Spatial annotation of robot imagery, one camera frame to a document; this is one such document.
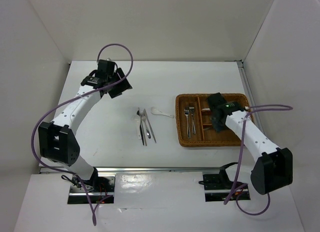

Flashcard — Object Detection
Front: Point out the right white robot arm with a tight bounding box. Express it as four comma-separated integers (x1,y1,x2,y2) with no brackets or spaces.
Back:
207,93,293,195

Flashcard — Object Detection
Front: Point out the silver knife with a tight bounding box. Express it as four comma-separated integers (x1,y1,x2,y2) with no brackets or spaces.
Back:
143,109,157,143

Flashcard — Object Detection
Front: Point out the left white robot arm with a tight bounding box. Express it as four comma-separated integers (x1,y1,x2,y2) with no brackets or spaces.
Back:
38,60,132,191

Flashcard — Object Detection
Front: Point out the aluminium table rail front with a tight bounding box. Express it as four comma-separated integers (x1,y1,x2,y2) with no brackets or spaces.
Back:
97,167,220,173

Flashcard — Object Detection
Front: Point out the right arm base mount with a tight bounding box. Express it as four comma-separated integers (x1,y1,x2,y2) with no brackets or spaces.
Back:
198,174,251,202

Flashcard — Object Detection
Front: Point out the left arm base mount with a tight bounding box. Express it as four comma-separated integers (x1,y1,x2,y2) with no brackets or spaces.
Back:
61,174,116,204

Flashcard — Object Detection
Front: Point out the silver fork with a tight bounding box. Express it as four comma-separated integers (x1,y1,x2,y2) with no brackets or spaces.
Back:
184,107,191,139
140,112,151,139
189,106,196,135

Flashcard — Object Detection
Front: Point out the brown wicker divided tray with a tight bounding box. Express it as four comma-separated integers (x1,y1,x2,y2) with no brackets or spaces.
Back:
175,93,249,147

